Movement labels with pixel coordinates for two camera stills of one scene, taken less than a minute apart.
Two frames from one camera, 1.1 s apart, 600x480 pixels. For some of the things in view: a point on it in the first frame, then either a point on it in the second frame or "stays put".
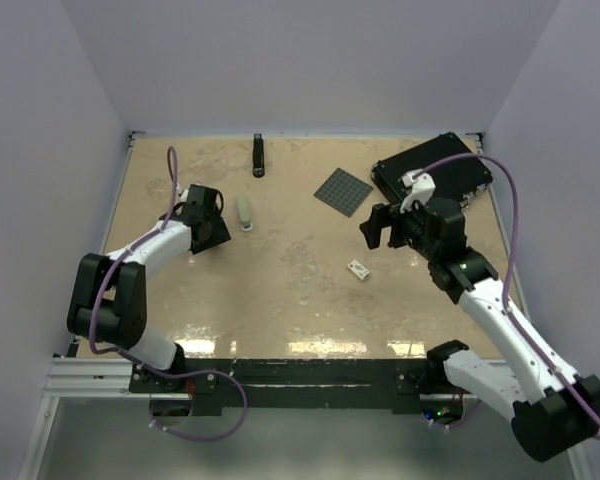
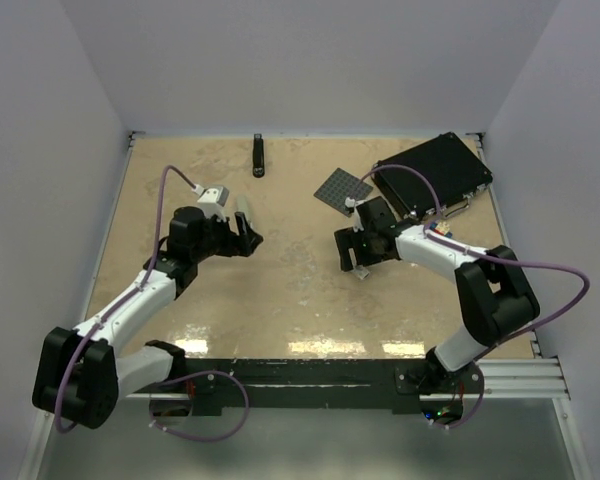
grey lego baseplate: x=343 y=192 stays put
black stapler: x=258 y=155 stays put
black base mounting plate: x=226 y=387 stays put
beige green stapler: x=244 y=210 stays put
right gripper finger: x=372 y=230 -> x=347 y=248
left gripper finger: x=212 y=236 -> x=242 y=222
